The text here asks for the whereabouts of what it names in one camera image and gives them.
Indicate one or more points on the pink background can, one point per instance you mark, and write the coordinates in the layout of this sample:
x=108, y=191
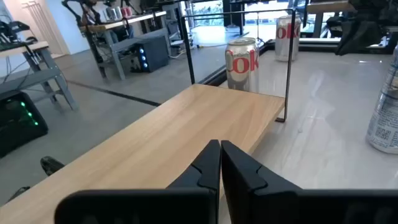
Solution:
x=126, y=12

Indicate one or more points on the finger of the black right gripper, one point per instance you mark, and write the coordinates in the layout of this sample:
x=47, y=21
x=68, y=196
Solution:
x=360, y=35

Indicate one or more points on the small black floor object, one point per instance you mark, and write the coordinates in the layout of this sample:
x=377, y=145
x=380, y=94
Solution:
x=18, y=193

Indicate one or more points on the peach coloured door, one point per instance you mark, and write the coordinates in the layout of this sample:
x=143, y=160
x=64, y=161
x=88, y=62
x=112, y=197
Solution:
x=46, y=28

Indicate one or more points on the computer tower with blue lights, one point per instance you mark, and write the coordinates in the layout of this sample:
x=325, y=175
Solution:
x=154, y=54

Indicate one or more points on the person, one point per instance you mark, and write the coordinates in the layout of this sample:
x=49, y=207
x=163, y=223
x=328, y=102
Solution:
x=122, y=32

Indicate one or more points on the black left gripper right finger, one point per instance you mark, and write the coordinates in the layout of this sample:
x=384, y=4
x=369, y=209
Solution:
x=248, y=199

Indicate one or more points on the black background robot arm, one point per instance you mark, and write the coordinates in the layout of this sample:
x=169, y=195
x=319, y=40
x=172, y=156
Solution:
x=74, y=11
x=12, y=31

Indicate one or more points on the blue silver Red Bull can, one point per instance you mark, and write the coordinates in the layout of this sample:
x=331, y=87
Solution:
x=385, y=124

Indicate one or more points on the wooden shelf with black frame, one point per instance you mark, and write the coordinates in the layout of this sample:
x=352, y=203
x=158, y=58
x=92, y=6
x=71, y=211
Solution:
x=155, y=133

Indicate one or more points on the silver Diet Coke can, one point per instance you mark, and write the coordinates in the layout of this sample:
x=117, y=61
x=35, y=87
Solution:
x=242, y=65
x=282, y=40

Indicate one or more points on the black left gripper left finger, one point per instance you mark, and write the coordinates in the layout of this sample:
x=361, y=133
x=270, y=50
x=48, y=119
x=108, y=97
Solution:
x=192, y=202

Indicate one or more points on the grey workbench with wood top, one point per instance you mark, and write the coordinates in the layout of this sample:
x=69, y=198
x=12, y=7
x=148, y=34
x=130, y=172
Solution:
x=329, y=6
x=31, y=76
x=124, y=43

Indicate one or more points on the silver background can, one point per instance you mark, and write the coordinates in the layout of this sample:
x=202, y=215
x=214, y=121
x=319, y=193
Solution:
x=112, y=13

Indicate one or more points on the black metal table frame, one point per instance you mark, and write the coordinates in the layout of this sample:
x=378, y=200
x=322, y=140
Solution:
x=217, y=77

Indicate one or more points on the black mesh computer tower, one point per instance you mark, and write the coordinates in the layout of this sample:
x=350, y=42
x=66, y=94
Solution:
x=18, y=124

